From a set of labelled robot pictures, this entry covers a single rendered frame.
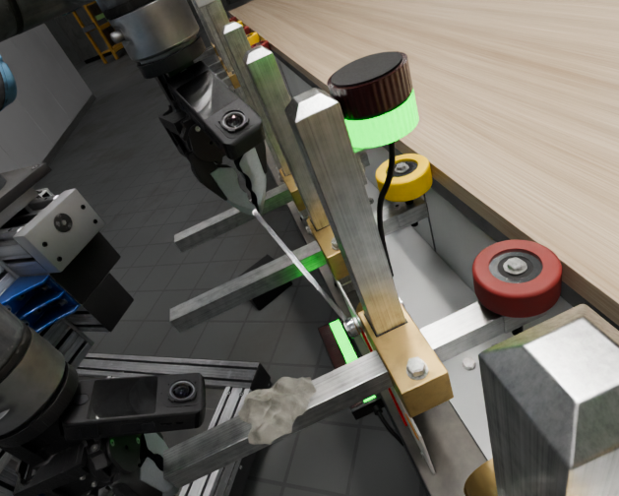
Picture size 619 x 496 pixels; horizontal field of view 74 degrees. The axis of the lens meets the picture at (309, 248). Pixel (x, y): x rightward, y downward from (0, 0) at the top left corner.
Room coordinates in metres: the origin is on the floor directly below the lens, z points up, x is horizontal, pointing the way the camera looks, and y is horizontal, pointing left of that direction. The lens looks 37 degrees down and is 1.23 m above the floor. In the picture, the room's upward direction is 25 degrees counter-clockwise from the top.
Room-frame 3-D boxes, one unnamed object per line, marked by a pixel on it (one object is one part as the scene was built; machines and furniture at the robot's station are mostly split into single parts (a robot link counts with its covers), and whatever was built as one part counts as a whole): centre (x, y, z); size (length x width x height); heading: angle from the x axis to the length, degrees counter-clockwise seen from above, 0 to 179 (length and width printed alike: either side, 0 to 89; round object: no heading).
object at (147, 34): (0.47, 0.05, 1.19); 0.08 x 0.08 x 0.05
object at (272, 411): (0.26, 0.10, 0.87); 0.09 x 0.07 x 0.02; 91
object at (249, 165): (0.49, 0.03, 1.01); 0.06 x 0.03 x 0.09; 21
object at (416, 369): (0.22, -0.05, 0.88); 0.02 x 0.02 x 0.01
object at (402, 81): (0.30, -0.09, 1.12); 0.06 x 0.06 x 0.02
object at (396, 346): (0.28, -0.05, 0.85); 0.14 x 0.06 x 0.05; 1
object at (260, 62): (0.55, -0.04, 0.89); 0.04 x 0.04 x 0.48; 1
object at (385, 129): (0.30, -0.09, 1.09); 0.06 x 0.06 x 0.02
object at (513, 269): (0.26, -0.18, 0.85); 0.08 x 0.08 x 0.11
